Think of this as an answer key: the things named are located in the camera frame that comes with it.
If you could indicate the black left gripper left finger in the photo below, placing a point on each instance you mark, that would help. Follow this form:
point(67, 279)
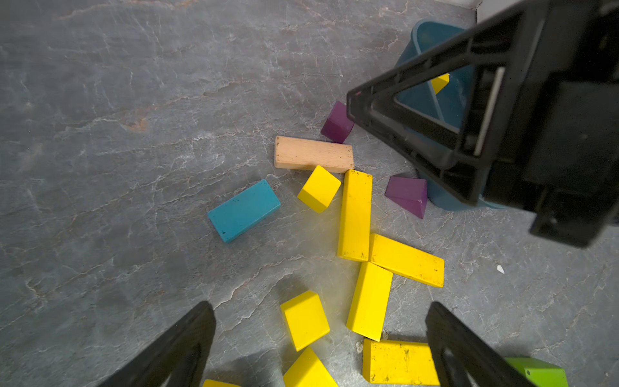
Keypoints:
point(177, 358)

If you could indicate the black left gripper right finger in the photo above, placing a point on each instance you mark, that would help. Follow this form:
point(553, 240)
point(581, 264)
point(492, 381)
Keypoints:
point(461, 357)

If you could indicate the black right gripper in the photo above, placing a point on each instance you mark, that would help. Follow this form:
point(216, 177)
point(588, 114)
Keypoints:
point(540, 131)

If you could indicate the yellow cube block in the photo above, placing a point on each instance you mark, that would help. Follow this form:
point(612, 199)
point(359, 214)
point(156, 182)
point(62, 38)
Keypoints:
point(305, 319)
point(439, 83)
point(319, 190)
point(308, 371)

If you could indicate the purple cube block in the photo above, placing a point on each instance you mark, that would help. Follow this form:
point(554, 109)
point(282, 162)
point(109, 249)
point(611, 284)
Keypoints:
point(338, 127)

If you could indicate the long yellow block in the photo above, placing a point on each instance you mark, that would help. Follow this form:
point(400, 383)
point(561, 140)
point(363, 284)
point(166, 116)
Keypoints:
point(355, 219)
point(214, 383)
point(407, 261)
point(398, 363)

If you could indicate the teal plastic bin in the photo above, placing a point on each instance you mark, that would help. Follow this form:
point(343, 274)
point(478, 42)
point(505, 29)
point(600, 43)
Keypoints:
point(448, 106)

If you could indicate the green arch block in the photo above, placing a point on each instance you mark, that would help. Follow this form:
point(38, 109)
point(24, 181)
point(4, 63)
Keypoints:
point(540, 373)

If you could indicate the yellow rectangular block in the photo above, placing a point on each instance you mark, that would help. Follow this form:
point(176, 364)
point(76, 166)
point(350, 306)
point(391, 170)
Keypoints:
point(370, 301)

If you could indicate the small teal block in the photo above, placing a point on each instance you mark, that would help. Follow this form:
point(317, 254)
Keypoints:
point(239, 214)

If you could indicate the purple wedge block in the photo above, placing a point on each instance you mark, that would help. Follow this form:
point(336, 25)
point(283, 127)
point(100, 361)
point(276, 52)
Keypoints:
point(409, 193)

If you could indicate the natural wood block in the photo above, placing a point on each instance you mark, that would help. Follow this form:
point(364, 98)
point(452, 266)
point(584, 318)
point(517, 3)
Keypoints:
point(301, 154)

